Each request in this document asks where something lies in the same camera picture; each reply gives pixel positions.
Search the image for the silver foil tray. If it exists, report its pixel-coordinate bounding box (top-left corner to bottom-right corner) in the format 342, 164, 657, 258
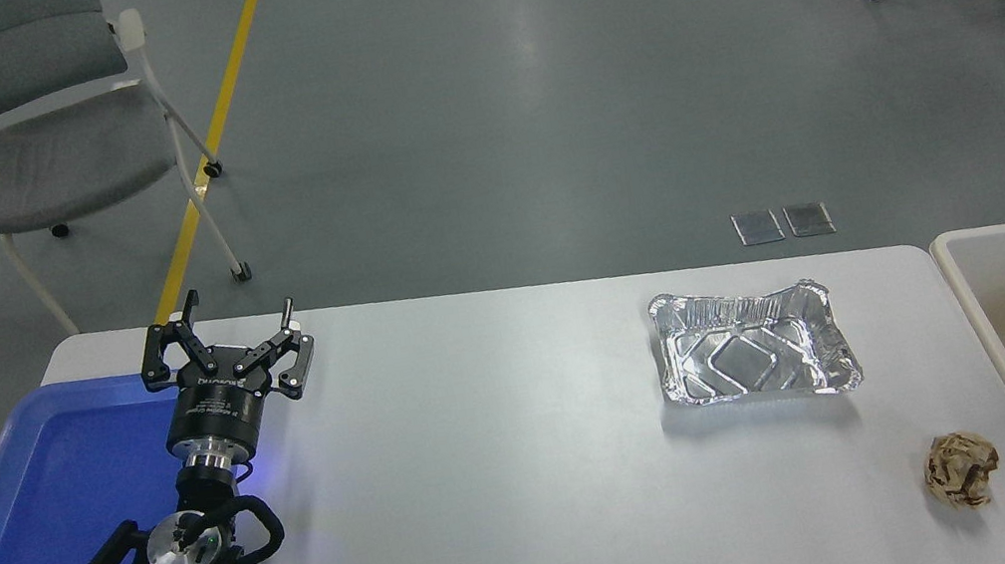
645, 264, 868, 423

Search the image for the grey padded chair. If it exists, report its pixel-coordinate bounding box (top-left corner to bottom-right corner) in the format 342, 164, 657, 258
0, 0, 257, 348

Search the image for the crumpled tan paper ball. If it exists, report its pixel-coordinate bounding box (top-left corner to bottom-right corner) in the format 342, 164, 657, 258
918, 426, 1005, 518

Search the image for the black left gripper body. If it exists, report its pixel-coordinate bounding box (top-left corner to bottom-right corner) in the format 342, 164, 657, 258
156, 357, 284, 470

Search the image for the silver floor plate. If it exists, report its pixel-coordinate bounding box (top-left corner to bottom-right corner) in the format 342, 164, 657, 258
783, 200, 837, 240
731, 208, 786, 249

